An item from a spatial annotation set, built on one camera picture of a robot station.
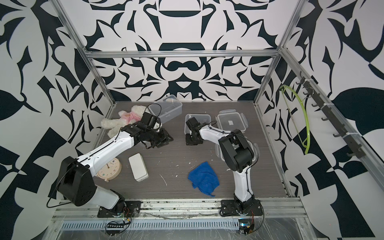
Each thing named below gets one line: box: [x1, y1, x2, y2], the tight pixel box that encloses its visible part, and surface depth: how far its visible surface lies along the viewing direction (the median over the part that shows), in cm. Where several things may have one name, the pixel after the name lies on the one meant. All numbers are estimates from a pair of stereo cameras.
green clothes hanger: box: [280, 85, 310, 155], surface depth 74 cm
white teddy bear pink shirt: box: [101, 105, 147, 138], surface depth 101 cm
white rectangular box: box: [128, 153, 149, 182], surface depth 85 cm
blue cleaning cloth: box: [188, 161, 220, 197], surface depth 83 cm
